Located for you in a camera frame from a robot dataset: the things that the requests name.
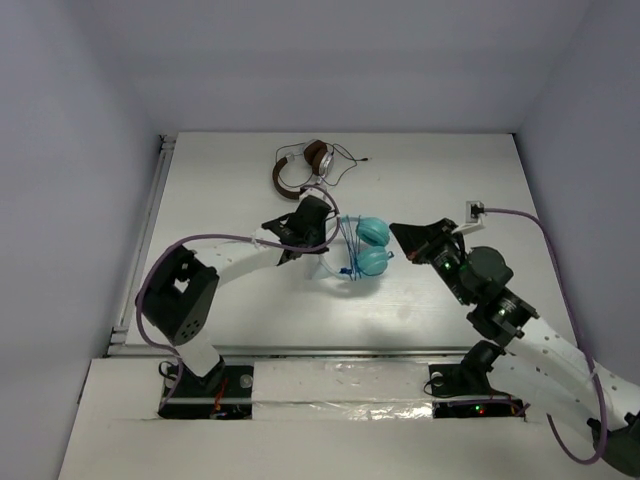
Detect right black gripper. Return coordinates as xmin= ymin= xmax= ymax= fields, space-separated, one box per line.
xmin=391 ymin=217 xmax=472 ymax=306

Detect teal headphones with cable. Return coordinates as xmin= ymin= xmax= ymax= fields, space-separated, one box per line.
xmin=306 ymin=215 xmax=394 ymax=282

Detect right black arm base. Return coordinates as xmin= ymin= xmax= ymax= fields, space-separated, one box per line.
xmin=423 ymin=340 xmax=529 ymax=419

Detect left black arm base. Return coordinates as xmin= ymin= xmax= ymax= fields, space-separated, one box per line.
xmin=158 ymin=360 xmax=254 ymax=420

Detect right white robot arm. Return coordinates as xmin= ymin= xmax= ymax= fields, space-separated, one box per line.
xmin=390 ymin=218 xmax=639 ymax=478

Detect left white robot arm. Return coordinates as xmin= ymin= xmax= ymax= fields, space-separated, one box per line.
xmin=135 ymin=192 xmax=340 ymax=394

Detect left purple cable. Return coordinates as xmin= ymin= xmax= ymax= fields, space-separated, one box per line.
xmin=134 ymin=185 xmax=341 ymax=406

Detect purple cable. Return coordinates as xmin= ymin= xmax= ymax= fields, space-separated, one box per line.
xmin=134 ymin=185 xmax=341 ymax=406
xmin=482 ymin=207 xmax=611 ymax=466

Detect brown headphones with cable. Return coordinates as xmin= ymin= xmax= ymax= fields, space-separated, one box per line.
xmin=271 ymin=138 xmax=370 ymax=201

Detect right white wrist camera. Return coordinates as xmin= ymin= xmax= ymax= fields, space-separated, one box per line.
xmin=453 ymin=200 xmax=485 ymax=235

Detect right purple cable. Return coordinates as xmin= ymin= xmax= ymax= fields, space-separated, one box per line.
xmin=482 ymin=207 xmax=611 ymax=466

